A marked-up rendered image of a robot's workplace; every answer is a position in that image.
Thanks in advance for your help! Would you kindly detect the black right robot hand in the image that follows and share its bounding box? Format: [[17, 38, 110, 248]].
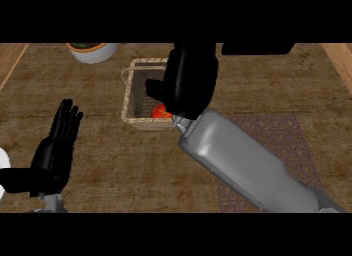
[[143, 42, 220, 121]]

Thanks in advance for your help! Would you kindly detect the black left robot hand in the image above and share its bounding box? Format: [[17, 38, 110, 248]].
[[0, 98, 84, 198]]

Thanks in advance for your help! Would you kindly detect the red tomato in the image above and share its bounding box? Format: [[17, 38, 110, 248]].
[[150, 103, 174, 120]]

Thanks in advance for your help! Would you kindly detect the wicker basket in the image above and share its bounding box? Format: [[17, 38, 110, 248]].
[[119, 57, 178, 132]]

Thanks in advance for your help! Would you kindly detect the purple patterned placemat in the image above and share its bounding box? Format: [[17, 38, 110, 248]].
[[215, 114, 326, 214]]

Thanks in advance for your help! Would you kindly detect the black appliance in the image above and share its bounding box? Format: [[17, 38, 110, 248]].
[[220, 42, 297, 56]]

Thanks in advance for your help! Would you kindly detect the white pot with orange rim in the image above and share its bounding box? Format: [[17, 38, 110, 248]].
[[65, 42, 119, 65]]

